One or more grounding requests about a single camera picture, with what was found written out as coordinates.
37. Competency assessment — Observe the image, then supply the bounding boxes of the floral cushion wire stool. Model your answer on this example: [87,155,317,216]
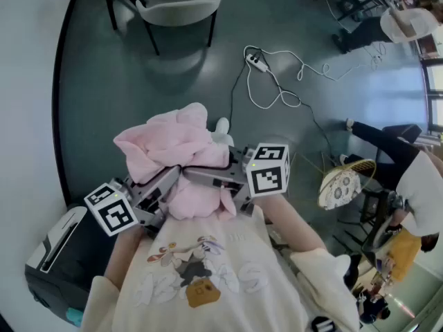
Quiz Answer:
[317,159,377,211]

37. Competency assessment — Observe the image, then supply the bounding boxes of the person's left forearm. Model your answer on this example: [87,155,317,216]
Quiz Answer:
[103,225,150,290]

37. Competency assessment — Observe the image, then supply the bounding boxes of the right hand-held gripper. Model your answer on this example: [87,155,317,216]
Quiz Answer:
[182,142,291,216]

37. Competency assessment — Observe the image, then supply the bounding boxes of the black cable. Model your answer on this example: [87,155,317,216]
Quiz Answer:
[228,60,338,162]

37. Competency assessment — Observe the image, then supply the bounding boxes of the pink clothes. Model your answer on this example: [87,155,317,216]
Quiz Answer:
[113,102,251,221]

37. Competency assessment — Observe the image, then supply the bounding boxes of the person's right forearm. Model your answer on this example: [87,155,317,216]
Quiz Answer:
[254,194,328,255]

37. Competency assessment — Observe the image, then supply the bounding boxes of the person's cream printed shirt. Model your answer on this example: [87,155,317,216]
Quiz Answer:
[81,205,361,332]

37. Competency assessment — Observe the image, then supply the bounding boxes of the black and white printer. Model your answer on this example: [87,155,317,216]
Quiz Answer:
[24,204,118,328]

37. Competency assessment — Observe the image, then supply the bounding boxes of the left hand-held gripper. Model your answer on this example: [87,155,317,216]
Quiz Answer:
[84,166,183,237]

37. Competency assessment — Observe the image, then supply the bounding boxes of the white power strip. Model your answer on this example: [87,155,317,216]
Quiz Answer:
[244,53,268,73]

